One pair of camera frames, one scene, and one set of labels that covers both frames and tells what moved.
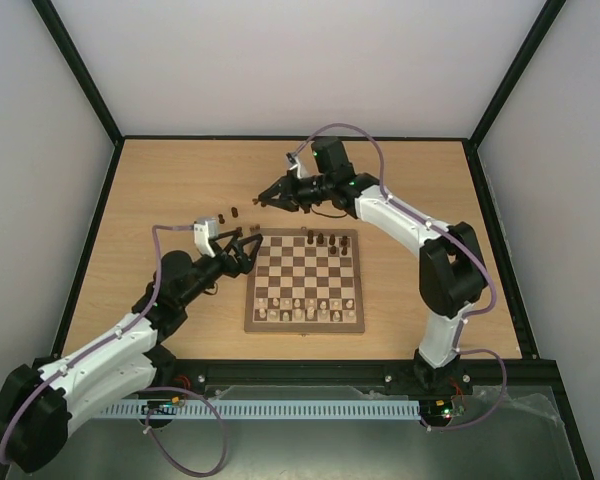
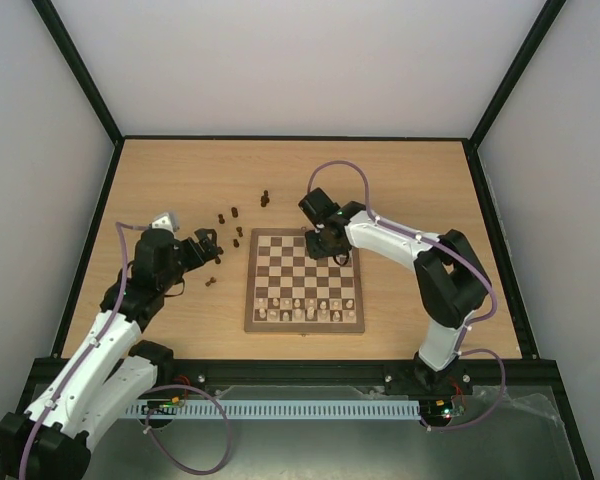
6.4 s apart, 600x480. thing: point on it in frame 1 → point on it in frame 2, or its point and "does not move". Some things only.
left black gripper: [244, 265] → [211, 251]
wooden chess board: [305, 281] does not move
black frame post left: [51, 17] does not move
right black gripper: [292, 190] → [320, 247]
